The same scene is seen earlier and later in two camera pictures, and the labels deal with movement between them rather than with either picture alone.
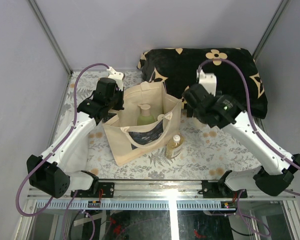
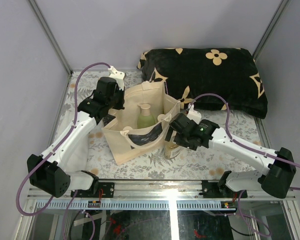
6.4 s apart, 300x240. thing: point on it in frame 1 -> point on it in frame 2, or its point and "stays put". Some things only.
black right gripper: (191, 112) -> (180, 142)
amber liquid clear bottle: (174, 148) stays put
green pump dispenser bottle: (145, 118) stays put
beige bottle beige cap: (160, 116) stays put
